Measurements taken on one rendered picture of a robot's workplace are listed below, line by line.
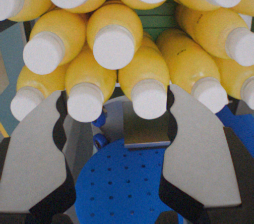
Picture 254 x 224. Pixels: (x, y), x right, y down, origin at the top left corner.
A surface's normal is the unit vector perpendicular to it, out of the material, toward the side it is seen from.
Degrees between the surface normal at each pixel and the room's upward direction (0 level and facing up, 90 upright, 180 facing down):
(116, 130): 0
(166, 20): 0
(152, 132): 90
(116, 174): 90
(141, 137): 90
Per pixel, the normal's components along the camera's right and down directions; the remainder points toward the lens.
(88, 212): -0.04, -0.85
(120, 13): 0.26, -0.58
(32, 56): 0.04, 0.53
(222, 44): -0.43, 0.54
